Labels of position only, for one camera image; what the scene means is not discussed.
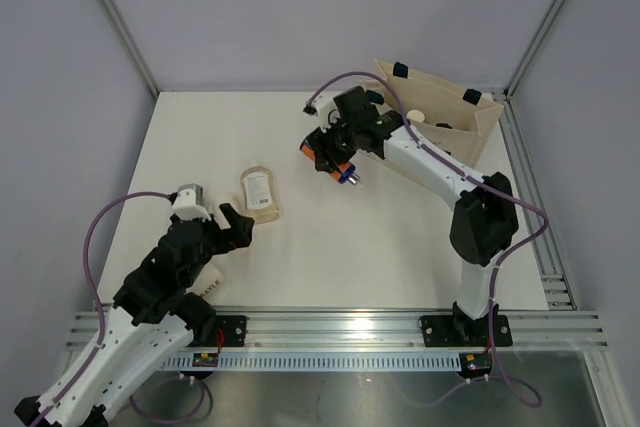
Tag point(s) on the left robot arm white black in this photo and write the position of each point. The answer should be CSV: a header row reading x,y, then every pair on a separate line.
x,y
154,314

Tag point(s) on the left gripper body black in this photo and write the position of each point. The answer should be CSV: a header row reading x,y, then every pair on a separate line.
x,y
214,241

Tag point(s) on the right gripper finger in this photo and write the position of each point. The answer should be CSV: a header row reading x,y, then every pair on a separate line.
x,y
316,141
323,160

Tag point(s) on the right aluminium frame post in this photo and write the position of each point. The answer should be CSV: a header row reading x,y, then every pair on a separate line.
x,y
537,41

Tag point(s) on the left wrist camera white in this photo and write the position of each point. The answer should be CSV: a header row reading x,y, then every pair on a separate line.
x,y
188,203

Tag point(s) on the beige canvas tote bag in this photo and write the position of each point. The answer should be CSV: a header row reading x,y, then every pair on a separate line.
x,y
461,126

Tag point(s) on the aluminium frame post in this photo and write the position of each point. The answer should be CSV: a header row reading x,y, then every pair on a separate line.
x,y
127,42
537,41

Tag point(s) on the left aluminium frame post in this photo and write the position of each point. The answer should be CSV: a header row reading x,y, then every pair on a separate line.
x,y
127,42

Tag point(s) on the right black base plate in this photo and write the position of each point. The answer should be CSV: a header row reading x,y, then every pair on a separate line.
x,y
450,331

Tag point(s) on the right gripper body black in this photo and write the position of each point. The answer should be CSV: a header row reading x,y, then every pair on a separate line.
x,y
342,139

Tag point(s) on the white slotted cable duct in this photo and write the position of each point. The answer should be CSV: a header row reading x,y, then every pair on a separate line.
x,y
315,362

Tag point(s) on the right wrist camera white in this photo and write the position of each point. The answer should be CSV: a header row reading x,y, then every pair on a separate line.
x,y
320,108

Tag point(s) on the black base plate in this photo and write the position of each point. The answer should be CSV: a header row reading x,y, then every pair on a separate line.
x,y
450,331
224,331

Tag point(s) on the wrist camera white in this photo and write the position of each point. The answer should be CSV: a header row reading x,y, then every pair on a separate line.
x,y
188,203
320,108

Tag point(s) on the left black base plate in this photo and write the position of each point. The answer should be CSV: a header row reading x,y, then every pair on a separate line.
x,y
224,331

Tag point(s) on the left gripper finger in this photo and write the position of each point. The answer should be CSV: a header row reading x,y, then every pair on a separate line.
x,y
236,221
240,233

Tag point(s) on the orange blue spray bottle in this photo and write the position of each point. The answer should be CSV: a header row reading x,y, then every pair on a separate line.
x,y
341,154

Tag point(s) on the cream tube bottle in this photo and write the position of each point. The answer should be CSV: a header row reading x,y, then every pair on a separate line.
x,y
227,198

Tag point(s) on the clear amber liquid bottle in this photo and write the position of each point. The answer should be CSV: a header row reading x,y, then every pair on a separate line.
x,y
260,202

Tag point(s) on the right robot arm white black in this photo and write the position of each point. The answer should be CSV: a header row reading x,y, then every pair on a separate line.
x,y
484,219

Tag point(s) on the cream bottle with lettering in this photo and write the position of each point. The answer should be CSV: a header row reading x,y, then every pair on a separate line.
x,y
208,283

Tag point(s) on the aluminium mounting rail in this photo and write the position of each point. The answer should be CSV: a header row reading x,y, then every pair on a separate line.
x,y
401,329

